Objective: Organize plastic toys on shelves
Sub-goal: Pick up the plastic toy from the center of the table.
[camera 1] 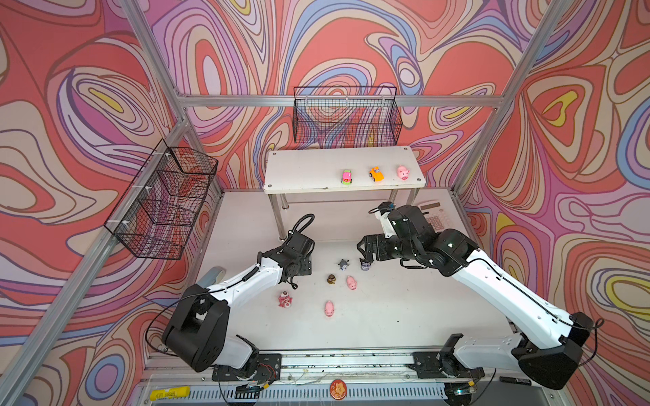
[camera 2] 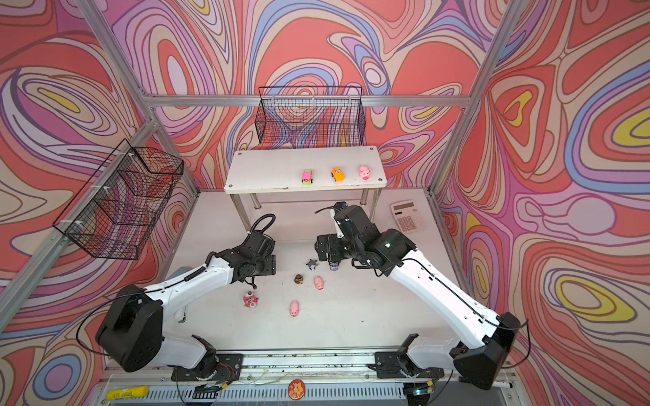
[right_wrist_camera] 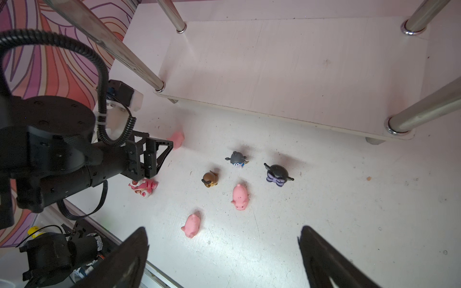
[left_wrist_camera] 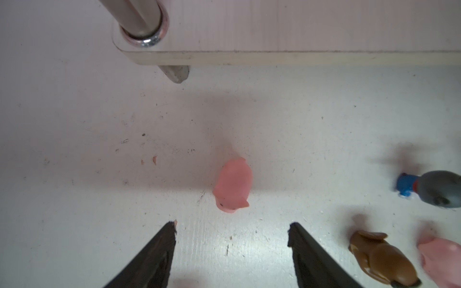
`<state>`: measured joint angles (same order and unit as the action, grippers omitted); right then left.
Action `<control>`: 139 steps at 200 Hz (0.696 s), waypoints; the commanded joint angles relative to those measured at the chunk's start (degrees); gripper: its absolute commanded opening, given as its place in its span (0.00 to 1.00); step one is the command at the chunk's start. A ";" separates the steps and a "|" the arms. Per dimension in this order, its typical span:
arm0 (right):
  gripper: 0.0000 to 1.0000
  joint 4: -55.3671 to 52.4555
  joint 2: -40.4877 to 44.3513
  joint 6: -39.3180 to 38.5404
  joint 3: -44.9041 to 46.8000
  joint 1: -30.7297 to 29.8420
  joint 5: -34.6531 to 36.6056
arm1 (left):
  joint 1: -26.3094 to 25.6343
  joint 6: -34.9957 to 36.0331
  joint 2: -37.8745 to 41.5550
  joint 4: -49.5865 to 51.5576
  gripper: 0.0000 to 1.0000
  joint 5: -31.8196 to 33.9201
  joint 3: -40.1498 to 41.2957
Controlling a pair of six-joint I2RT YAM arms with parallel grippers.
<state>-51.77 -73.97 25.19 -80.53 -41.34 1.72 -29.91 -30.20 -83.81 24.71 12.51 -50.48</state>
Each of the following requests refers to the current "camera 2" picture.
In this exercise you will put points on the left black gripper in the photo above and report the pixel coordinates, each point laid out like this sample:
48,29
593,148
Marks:
271,265

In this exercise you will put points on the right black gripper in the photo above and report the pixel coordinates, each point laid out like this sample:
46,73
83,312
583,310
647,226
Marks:
333,243

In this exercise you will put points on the pink pig toy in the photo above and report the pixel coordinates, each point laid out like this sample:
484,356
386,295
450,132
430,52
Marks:
318,283
294,308
364,173

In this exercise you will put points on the orange toy car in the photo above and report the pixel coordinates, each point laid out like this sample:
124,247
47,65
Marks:
337,175

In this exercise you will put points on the pink green toy car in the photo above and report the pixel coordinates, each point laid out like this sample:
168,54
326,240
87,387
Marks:
307,177

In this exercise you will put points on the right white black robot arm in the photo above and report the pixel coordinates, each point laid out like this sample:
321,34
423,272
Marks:
482,338

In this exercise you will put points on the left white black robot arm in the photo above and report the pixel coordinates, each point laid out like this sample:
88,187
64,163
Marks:
132,332

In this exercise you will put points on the pink white calculator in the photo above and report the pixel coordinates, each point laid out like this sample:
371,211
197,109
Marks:
407,217

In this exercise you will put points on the red pink bear toy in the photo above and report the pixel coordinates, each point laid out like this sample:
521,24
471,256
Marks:
250,300

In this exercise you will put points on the grey shark toy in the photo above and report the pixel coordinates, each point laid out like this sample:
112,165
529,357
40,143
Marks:
312,264

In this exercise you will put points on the pink pig toy front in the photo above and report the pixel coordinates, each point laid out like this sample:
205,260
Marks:
294,308

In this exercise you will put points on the white shelf table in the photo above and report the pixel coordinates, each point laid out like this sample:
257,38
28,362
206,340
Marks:
263,172

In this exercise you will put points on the red round sticker badge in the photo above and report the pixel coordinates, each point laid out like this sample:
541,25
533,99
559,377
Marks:
297,390

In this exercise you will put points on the yellow marker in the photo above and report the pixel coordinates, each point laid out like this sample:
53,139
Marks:
127,393

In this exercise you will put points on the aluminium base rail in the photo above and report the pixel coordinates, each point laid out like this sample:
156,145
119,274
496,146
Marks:
333,376

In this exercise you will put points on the left black wire basket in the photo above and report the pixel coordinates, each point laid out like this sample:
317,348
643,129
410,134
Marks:
123,209

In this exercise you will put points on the black wire basket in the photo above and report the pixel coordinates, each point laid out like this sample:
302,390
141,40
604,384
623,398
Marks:
303,117
123,209

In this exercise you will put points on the back black wire basket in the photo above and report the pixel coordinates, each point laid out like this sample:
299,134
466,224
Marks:
303,117

